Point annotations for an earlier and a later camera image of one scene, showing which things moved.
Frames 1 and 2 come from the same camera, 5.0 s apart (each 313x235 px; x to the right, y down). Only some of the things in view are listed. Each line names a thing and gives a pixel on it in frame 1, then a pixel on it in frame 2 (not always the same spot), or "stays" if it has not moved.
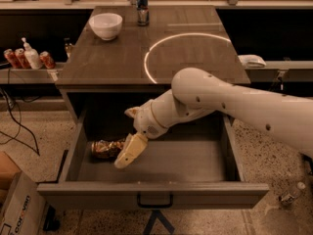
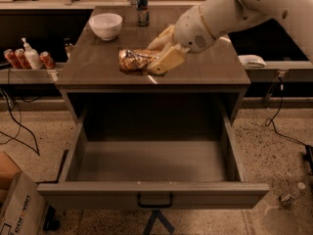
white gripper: x=146 y=119 → x=192 y=31
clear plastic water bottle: x=289 y=196 stays
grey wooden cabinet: x=149 y=58 stays
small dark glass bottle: x=67 y=47 stays
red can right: x=47 y=60 stays
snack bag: x=107 y=149 → x=135 y=61
